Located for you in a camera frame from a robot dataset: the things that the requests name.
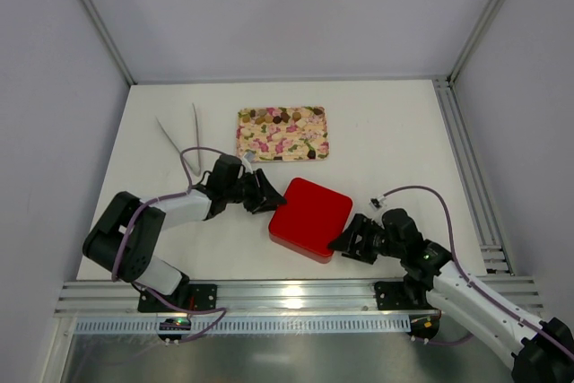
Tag red chocolate box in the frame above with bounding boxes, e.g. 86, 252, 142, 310
269, 233, 334, 264

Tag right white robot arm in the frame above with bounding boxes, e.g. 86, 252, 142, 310
328, 209, 573, 382

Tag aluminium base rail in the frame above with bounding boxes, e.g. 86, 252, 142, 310
53, 274, 546, 337

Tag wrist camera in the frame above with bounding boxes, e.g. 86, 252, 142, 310
241, 152, 256, 166
369, 196, 386, 211

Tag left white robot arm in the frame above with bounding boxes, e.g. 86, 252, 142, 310
83, 154, 287, 314

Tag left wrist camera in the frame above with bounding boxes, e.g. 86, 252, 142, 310
241, 152, 256, 166

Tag floral serving tray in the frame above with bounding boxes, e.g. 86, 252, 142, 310
236, 106, 330, 162

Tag red box lid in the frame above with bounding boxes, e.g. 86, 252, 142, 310
268, 178, 352, 245

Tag metal serving tongs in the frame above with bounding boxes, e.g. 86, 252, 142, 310
155, 103, 200, 153

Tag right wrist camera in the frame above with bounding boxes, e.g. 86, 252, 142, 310
369, 196, 386, 211

